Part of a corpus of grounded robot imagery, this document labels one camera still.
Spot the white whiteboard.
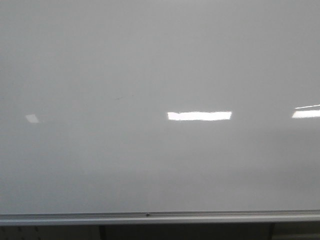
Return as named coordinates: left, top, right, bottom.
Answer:
left=0, top=0, right=320, bottom=215

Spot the dark perforated panel below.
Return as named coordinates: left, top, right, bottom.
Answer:
left=0, top=221, right=320, bottom=240

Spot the aluminium whiteboard tray rail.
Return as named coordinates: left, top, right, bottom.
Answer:
left=0, top=209, right=320, bottom=227

